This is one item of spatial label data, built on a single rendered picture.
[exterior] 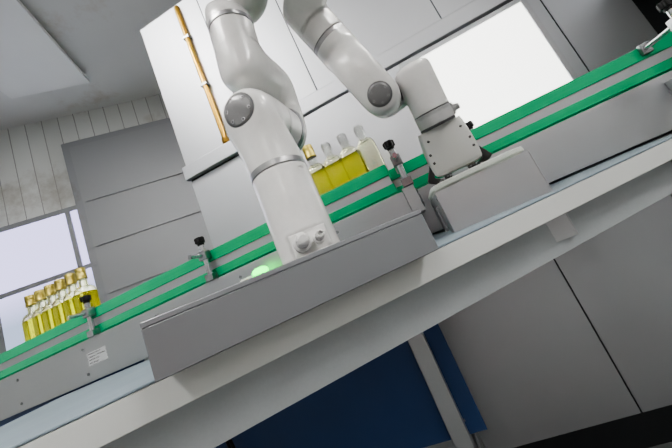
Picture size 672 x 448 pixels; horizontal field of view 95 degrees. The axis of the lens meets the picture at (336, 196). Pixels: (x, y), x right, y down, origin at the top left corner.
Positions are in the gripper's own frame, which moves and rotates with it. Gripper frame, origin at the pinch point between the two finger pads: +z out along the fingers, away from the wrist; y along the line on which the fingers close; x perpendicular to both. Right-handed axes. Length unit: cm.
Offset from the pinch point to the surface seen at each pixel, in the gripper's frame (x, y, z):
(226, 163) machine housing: -47, 72, -40
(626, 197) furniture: 4.5, -22.9, 11.7
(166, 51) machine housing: -63, 81, -100
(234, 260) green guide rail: -8, 63, -7
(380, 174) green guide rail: -11.3, 15.9, -10.5
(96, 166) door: -187, 275, -130
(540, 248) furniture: 15.6, -3.7, 9.7
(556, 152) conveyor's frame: -17.0, -24.3, 3.9
